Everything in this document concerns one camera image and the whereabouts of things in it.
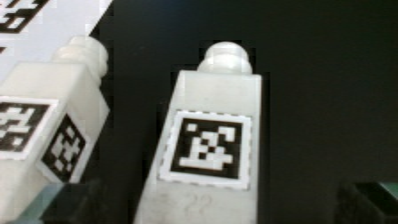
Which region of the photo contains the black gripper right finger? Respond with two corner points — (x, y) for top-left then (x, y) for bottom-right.
(335, 182), (398, 224)

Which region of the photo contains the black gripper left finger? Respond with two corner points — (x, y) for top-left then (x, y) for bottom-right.
(42, 181), (106, 224)

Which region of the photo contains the white table leg with tag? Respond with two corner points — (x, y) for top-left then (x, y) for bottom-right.
(134, 42), (262, 224)

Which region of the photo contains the white marker board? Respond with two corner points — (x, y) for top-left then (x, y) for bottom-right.
(0, 0), (115, 82)

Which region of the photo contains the white table leg by board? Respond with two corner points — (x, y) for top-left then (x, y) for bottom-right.
(0, 36), (111, 224)

